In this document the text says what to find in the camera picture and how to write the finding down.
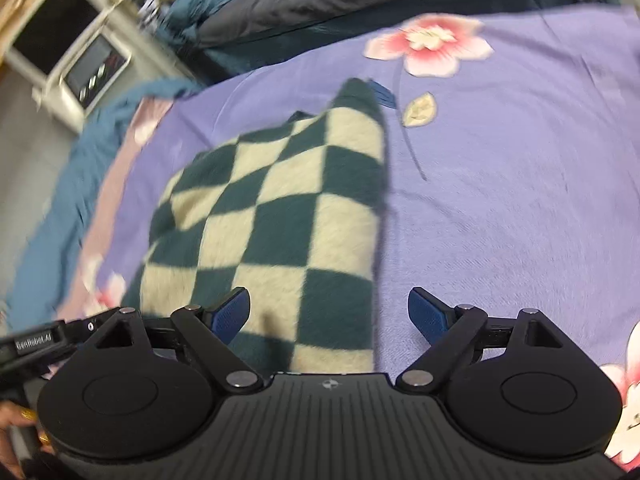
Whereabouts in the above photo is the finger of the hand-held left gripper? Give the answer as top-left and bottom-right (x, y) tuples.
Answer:
(64, 311), (115, 348)

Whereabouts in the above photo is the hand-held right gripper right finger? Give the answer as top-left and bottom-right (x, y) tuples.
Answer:
(396, 287), (580, 394)

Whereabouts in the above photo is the green cream checkered garment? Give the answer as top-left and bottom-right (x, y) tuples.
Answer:
(122, 77), (391, 376)

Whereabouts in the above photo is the wooden board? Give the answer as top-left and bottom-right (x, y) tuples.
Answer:
(0, 0), (96, 53)

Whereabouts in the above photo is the person's left hand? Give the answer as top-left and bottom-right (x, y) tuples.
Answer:
(0, 401), (51, 480)

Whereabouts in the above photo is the blue bedsheet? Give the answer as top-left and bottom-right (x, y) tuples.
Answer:
(5, 80), (201, 321)

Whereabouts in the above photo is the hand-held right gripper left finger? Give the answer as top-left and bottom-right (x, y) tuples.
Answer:
(80, 287), (264, 394)

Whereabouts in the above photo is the purple floral blanket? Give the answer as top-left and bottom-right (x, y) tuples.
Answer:
(55, 2), (640, 471)

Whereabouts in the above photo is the white cabinet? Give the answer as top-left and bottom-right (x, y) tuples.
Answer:
(0, 0), (136, 131)

